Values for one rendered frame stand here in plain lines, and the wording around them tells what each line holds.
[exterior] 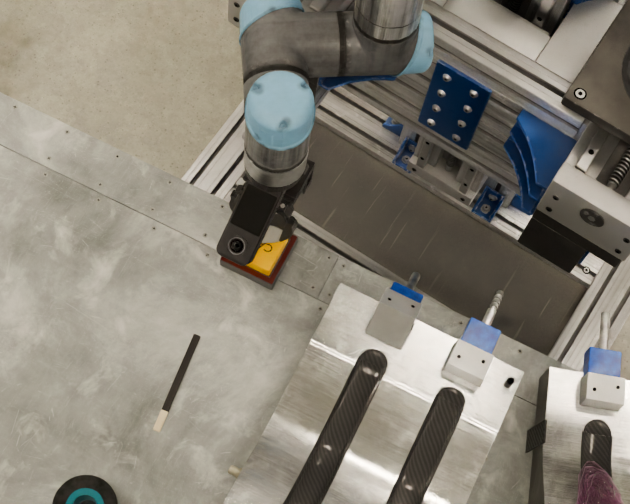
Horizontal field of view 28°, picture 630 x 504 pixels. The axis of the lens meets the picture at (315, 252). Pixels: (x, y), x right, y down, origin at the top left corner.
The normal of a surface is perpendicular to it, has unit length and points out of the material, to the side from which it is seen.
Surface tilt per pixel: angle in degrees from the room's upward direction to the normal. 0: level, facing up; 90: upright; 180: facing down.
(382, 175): 0
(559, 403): 0
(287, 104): 0
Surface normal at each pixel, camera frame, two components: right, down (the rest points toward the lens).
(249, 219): -0.14, 0.08
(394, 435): 0.05, -0.33
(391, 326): -0.32, 0.47
